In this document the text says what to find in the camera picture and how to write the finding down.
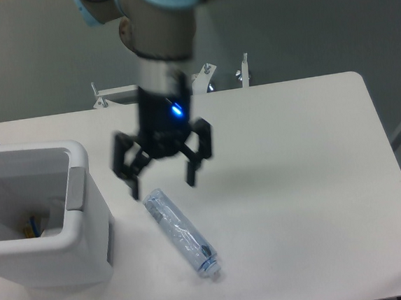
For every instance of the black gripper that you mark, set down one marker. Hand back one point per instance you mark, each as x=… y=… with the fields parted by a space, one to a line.
x=163 y=129

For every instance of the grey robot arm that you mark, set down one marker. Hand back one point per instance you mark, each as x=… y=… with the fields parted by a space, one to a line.
x=161 y=34

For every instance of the white plastic trash can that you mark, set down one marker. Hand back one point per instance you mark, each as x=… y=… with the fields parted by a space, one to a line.
x=31 y=174

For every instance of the yellow blue trash inside can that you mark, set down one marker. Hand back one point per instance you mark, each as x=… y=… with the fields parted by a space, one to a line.
x=32 y=228

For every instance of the crushed clear plastic bottle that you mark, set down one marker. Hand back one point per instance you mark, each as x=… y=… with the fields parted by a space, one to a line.
x=185 y=237

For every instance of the white metal frame bracket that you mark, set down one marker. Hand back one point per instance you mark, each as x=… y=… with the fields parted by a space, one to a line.
x=206 y=81

